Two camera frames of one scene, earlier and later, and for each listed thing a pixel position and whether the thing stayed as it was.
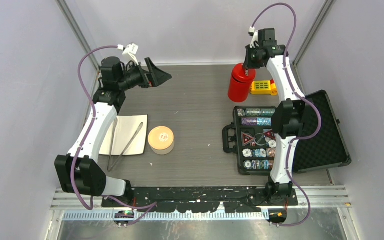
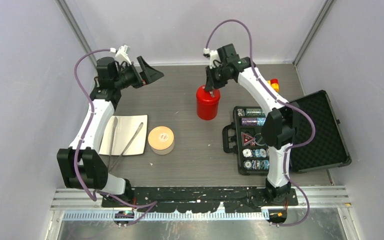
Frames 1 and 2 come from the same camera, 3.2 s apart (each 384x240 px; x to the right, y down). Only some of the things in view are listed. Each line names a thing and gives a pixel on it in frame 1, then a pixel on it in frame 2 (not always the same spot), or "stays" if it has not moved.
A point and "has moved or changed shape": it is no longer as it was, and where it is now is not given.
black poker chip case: (250, 136) stays
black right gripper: (248, 64) -> (211, 84)
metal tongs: (110, 167) stays
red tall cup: (239, 91) -> (207, 110)
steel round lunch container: (163, 152) stays
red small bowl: (239, 73) has moved or changed shape
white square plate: (126, 127) stays
